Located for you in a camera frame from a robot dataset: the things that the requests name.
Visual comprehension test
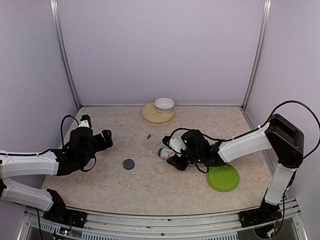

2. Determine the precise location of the aluminium frame post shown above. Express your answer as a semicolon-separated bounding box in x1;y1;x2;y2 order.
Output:
49;0;82;111
241;0;272;112

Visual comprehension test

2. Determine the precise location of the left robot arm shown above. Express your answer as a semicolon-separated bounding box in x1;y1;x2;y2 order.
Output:
0;127;113;223

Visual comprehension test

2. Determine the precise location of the front aluminium rail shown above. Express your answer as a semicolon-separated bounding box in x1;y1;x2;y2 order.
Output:
15;198;310;240

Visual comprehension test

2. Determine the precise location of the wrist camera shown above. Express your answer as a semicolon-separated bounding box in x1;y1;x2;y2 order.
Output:
162;135;187;154
78;114;92;129

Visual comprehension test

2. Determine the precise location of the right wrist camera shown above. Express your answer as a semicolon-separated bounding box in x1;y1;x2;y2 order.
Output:
162;135;187;154

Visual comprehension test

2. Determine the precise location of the orange pill bottle grey cap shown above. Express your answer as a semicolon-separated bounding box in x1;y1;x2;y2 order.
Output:
157;147;176;160

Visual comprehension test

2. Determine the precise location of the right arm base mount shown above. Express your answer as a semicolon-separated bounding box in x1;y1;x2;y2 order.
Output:
238;200;282;228

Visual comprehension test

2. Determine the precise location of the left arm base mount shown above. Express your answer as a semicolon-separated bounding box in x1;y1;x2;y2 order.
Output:
43;188;87;229

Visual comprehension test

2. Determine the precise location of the grey round bottle cap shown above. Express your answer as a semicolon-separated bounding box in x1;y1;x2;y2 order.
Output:
122;158;135;170

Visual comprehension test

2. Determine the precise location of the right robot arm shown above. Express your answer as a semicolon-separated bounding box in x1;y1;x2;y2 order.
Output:
162;114;304;222

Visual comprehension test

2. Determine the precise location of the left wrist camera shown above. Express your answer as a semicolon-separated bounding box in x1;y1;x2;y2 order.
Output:
78;114;92;129

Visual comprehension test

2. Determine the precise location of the beige round plate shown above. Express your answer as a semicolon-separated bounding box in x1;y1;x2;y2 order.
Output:
141;102;175;124

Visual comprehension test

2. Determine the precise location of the left aluminium frame post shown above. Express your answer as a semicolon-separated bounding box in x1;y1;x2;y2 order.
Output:
49;0;82;111

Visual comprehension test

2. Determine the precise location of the white ceramic bowl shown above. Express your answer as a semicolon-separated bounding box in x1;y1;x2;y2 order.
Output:
154;97;175;114

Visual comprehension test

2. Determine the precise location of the right aluminium frame post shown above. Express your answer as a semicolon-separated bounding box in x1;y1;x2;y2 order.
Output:
241;0;272;112

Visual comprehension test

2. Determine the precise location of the green round plate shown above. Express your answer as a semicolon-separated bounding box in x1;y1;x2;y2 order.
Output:
206;164;240;193

